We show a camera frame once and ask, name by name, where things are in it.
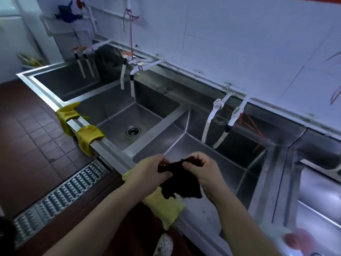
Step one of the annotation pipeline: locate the white plastic faucet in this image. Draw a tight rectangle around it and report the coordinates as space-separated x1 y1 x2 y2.
230 97 251 128
129 60 142 75
212 92 232 115

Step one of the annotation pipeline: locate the person's right forearm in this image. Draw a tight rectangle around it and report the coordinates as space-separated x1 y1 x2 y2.
206 189 280 256

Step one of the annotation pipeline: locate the person's left forearm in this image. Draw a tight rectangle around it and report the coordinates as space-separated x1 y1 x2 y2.
50 183 152 256

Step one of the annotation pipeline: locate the yellow woven cloth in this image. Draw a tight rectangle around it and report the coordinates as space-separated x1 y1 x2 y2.
122 169 186 231

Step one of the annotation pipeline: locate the stainless steel sink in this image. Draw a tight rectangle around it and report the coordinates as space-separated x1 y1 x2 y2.
282 128 341 256
76 77 183 152
132 108 270 211
32 61 126 103

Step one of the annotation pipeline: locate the blue water valve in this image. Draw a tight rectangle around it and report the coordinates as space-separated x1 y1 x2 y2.
54 1 83 23

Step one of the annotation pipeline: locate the white wall water pipe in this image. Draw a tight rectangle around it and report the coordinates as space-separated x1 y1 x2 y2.
86 5 341 131

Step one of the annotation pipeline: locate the white clog shoe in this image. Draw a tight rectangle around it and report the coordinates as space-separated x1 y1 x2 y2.
153 233 174 256

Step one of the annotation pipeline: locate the person's right hand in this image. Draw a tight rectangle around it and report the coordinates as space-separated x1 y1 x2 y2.
182 151 227 203

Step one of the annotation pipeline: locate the person's left hand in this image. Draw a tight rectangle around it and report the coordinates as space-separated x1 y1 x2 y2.
122 154 174 199

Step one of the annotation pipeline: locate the dark cleaning cloth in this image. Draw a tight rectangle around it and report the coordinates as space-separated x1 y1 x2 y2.
157 156 203 200

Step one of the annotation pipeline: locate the white plastic bottle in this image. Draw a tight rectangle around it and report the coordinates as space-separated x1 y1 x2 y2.
260 221 291 256

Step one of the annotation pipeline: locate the metal floor drain grate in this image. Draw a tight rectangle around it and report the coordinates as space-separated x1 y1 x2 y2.
12 158 111 250

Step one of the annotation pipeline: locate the round metal drain strainer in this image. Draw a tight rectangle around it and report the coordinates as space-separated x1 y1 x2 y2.
125 125 141 138

